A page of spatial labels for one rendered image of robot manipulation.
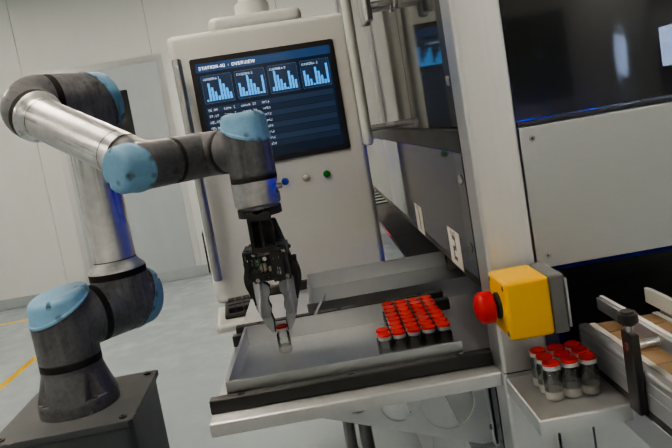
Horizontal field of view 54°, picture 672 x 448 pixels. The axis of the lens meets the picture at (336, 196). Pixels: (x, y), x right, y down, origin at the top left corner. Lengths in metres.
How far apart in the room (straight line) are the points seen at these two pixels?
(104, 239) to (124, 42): 5.34
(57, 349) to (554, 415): 0.90
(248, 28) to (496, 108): 1.12
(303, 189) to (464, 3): 1.09
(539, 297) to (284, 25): 1.26
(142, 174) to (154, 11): 5.66
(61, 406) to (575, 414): 0.92
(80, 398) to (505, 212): 0.87
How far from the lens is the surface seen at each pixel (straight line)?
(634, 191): 0.95
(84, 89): 1.40
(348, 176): 1.89
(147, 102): 6.58
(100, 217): 1.41
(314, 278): 1.54
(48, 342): 1.37
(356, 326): 1.22
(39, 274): 7.06
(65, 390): 1.38
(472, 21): 0.88
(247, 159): 1.04
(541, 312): 0.83
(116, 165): 1.03
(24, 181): 6.97
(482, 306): 0.83
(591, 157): 0.92
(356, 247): 1.92
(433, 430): 1.08
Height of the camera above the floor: 1.25
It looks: 6 degrees down
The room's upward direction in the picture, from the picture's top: 10 degrees counter-clockwise
